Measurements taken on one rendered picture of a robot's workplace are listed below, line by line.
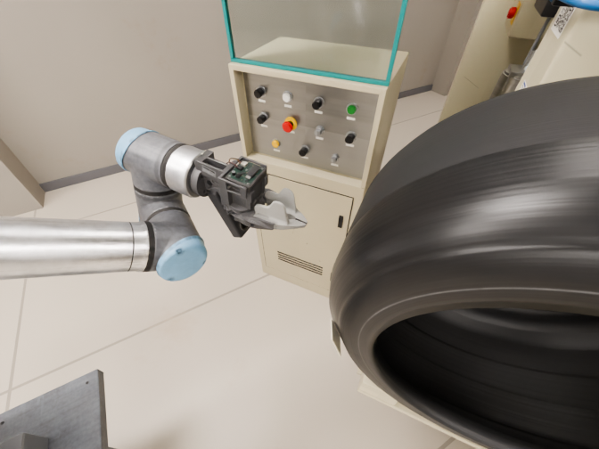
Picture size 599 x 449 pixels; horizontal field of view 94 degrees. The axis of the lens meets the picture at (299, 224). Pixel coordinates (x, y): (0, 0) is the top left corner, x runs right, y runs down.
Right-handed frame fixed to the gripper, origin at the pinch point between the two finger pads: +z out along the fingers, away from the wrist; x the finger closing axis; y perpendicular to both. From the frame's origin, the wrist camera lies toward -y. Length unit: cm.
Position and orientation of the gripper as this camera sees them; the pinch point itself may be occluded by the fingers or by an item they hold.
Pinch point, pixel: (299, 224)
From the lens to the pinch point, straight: 50.1
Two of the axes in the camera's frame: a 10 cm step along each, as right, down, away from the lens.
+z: 9.0, 3.8, -2.0
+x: 4.1, -6.6, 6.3
